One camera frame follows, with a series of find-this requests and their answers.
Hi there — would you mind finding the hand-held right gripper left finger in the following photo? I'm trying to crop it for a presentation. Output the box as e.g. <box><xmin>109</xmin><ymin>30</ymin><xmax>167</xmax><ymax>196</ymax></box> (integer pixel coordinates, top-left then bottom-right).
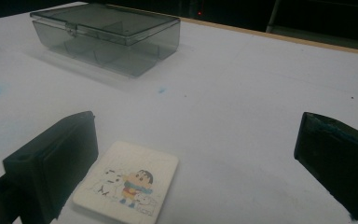
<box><xmin>2</xmin><ymin>110</ymin><xmax>100</xmax><ymax>224</ymax></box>

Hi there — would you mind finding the white table cover sheet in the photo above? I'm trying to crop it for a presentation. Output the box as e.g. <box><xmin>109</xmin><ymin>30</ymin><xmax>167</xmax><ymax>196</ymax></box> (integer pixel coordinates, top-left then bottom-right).
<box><xmin>0</xmin><ymin>1</ymin><xmax>358</xmax><ymax>224</ymax></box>

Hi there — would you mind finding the transparent grey compartment box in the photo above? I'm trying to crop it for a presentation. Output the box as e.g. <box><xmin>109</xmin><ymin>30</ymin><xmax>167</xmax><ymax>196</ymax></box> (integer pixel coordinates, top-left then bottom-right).
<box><xmin>30</xmin><ymin>3</ymin><xmax>182</xmax><ymax>78</ymax></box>

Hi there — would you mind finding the white cartoon print tile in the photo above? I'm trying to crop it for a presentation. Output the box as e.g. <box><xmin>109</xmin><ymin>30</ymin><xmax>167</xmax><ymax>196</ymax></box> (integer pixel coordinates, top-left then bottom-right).
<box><xmin>72</xmin><ymin>140</ymin><xmax>180</xmax><ymax>224</ymax></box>

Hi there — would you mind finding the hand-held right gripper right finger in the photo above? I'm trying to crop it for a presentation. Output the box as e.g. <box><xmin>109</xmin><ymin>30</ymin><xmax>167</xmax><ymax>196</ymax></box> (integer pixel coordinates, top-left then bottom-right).
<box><xmin>294</xmin><ymin>111</ymin><xmax>358</xmax><ymax>224</ymax></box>

